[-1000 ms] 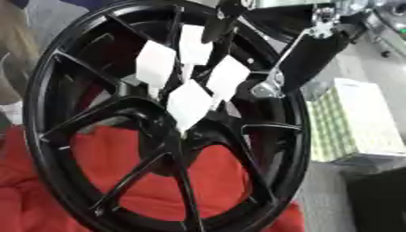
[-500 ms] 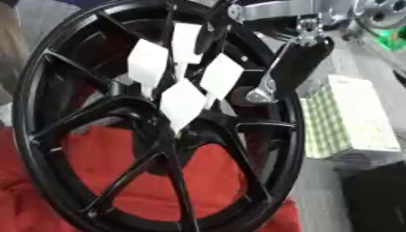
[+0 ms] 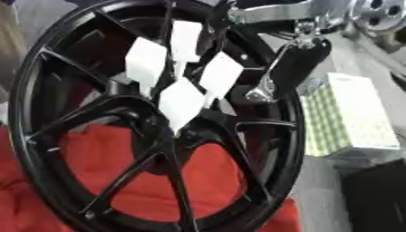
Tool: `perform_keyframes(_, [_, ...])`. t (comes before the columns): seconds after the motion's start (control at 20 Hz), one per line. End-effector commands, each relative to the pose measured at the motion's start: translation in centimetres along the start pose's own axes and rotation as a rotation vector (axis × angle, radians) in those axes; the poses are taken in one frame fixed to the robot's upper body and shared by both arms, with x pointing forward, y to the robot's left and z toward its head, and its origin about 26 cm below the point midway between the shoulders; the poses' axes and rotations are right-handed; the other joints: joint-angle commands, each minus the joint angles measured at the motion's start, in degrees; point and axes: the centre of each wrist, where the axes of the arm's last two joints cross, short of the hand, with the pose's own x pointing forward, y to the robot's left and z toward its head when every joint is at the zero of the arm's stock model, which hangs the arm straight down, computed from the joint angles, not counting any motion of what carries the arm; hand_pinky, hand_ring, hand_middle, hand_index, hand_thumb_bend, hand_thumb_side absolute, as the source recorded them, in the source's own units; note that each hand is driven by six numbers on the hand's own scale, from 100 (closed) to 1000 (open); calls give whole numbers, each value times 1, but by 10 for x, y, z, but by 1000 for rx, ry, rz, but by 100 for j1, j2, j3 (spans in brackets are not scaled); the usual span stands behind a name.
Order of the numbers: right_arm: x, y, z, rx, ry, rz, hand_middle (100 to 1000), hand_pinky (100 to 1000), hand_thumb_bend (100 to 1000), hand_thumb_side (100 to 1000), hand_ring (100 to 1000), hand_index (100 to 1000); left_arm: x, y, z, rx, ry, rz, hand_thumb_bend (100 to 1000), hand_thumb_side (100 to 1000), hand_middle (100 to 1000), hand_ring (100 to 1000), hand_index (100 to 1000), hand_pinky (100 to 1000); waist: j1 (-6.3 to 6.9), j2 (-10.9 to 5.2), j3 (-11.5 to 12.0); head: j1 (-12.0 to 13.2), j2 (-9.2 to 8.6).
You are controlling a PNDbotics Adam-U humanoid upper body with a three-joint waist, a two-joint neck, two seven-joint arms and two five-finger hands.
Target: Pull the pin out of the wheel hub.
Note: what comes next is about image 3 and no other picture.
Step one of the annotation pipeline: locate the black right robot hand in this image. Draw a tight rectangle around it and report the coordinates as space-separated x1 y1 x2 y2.
227 0 353 103

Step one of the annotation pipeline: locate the black spoked wheel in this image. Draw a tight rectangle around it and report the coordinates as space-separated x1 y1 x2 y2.
6 0 308 232

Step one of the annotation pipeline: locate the green and white checked box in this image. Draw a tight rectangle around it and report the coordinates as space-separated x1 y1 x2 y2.
298 72 401 159

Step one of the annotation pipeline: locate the black case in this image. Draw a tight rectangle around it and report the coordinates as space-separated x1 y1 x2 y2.
341 159 406 232

